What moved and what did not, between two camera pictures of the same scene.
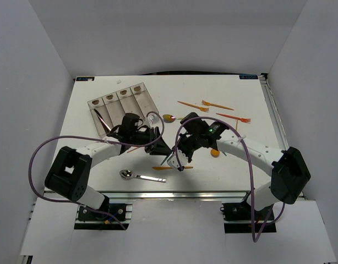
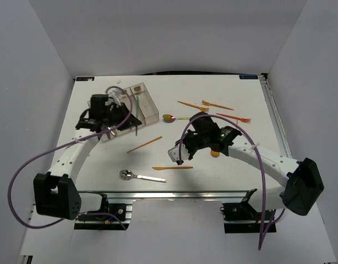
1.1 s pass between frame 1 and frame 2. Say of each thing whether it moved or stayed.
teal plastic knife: moved
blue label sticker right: stayed
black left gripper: moved
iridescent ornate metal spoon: stayed
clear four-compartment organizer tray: stayed
